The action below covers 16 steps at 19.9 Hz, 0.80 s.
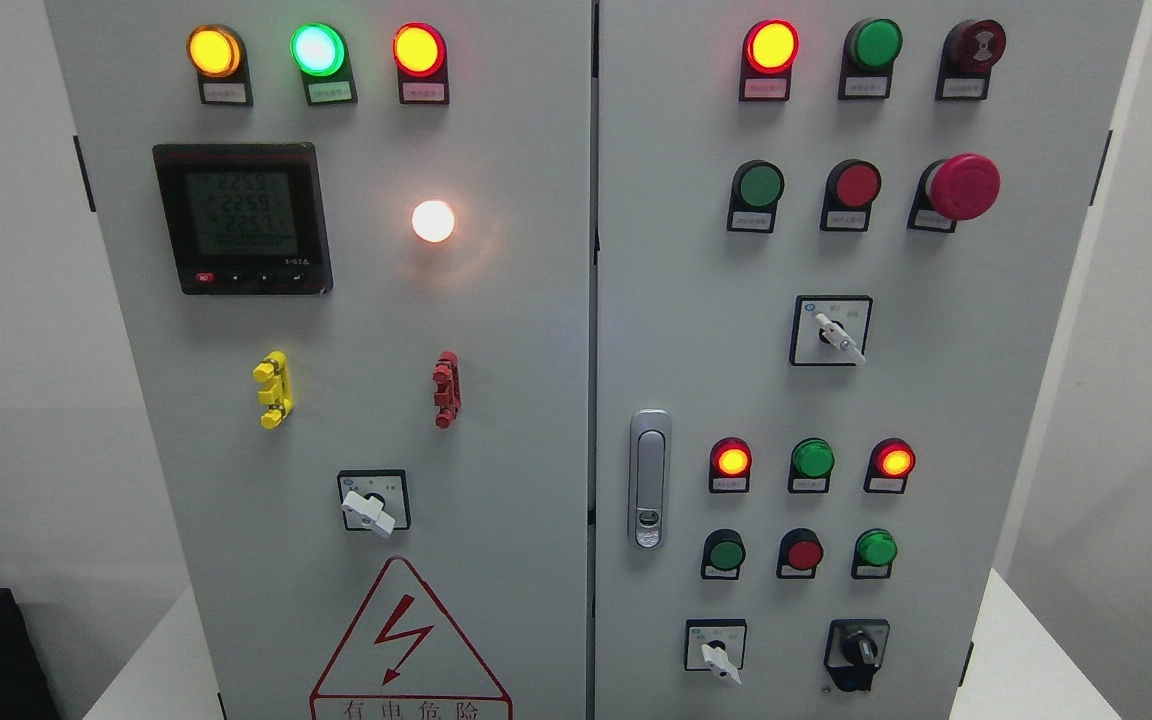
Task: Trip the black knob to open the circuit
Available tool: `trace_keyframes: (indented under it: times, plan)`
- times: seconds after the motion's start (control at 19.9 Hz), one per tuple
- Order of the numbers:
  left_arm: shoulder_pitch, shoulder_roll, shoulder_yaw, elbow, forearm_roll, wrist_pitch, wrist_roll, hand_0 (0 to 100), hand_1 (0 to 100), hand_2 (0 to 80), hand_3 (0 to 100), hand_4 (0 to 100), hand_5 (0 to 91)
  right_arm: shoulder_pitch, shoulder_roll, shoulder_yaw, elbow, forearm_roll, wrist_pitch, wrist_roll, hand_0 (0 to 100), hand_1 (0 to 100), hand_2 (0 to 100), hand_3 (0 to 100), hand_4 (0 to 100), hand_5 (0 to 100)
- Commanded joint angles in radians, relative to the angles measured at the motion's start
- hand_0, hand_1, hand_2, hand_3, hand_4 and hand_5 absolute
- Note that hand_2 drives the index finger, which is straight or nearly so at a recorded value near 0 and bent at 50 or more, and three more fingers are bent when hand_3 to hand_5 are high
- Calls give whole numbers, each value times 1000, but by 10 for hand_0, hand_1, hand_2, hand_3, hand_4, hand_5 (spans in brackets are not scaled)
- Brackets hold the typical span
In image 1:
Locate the black rotary knob switch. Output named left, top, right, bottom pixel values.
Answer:
left=823, top=619, right=890, bottom=694

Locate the red terminal connector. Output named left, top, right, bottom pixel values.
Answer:
left=431, top=351, right=462, bottom=429

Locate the red lit indicator lower left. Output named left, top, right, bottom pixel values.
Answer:
left=708, top=437, right=753, bottom=495

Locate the white lit indicator lamp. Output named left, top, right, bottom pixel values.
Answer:
left=410, top=199, right=456, bottom=243

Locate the green push button lower left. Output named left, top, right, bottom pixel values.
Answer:
left=702, top=528, right=748, bottom=582

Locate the green push button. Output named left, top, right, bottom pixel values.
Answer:
left=726, top=160, right=785, bottom=234
left=850, top=528, right=899, bottom=579
left=702, top=528, right=748, bottom=582

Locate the green push button upper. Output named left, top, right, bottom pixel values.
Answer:
left=726, top=160, right=785, bottom=234

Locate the grey electrical cabinet left door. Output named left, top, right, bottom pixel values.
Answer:
left=46, top=1, right=593, bottom=719

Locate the grey electrical cabinet door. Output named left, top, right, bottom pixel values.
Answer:
left=593, top=1, right=1142, bottom=719
left=46, top=1, right=593, bottom=719

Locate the green indicator lower middle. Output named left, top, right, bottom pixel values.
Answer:
left=787, top=437, right=836, bottom=495

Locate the grey electrical cabinet right door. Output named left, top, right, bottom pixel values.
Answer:
left=593, top=1, right=1142, bottom=719

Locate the red push button lower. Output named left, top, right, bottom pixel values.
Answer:
left=776, top=528, right=824, bottom=579

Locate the red push button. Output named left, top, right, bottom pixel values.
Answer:
left=776, top=528, right=824, bottom=579
left=819, top=158, right=882, bottom=233

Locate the yellow terminal connector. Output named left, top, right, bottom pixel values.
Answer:
left=251, top=350, right=294, bottom=430

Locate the red push button upper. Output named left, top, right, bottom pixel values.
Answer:
left=819, top=158, right=882, bottom=233

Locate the red indicator lower right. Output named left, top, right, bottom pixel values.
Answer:
left=863, top=438, right=916, bottom=495

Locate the red lit indicator light left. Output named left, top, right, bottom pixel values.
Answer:
left=392, top=22, right=450, bottom=105

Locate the red high voltage warning sign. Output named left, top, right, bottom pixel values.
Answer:
left=308, top=556, right=515, bottom=719

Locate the green push button lower right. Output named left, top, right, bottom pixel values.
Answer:
left=850, top=528, right=899, bottom=579

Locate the black digital power meter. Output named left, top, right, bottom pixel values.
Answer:
left=152, top=142, right=333, bottom=296

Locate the red lit indicator top right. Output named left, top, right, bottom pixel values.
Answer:
left=738, top=18, right=799, bottom=103

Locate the green lit indicator light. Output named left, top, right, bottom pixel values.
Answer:
left=289, top=22, right=357, bottom=108

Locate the red emergency stop mushroom button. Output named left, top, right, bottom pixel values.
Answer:
left=908, top=152, right=1001, bottom=234

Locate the green indicator top right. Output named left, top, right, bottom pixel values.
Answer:
left=838, top=18, right=902, bottom=101

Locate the yellow indicator light top left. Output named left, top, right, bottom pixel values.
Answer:
left=185, top=24, right=253, bottom=108

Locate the red black buzzer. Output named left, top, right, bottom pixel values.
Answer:
left=935, top=18, right=1007, bottom=103

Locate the silver door latch handle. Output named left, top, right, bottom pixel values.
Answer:
left=627, top=409, right=672, bottom=550

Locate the white selector switch left door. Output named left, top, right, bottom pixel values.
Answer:
left=335, top=469, right=412, bottom=538

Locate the white selector switch upper right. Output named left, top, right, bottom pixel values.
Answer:
left=788, top=295, right=874, bottom=366

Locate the white selector switch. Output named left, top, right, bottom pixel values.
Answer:
left=684, top=617, right=748, bottom=685
left=788, top=295, right=874, bottom=366

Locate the white selector switch bottom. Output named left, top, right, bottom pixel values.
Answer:
left=684, top=617, right=748, bottom=685

